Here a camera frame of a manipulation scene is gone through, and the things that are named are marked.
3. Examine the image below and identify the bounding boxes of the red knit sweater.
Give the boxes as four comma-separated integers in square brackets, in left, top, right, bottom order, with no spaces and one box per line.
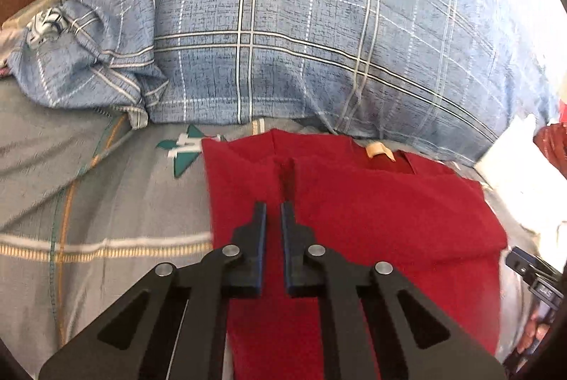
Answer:
[203,130,507,379]

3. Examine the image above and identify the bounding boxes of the person's right hand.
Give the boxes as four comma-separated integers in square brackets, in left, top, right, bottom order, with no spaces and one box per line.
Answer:
[516,302,550,354]

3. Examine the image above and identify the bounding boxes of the white pillow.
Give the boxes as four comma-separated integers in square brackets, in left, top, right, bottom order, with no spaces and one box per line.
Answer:
[475,114,566,269]

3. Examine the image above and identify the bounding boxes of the grey patterned bed sheet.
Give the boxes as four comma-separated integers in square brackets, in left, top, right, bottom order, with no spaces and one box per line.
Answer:
[1,78,211,375]

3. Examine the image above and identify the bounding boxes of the blue plaid pillow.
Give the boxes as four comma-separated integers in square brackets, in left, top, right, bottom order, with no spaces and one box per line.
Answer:
[8,0,566,163]

